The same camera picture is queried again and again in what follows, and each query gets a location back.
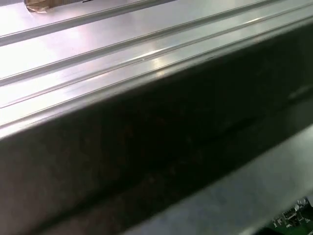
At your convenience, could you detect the black PC case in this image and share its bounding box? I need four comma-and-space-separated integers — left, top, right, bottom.
0, 14, 313, 235

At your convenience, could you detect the green motherboard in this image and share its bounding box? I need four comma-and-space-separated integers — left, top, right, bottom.
270, 195, 313, 235

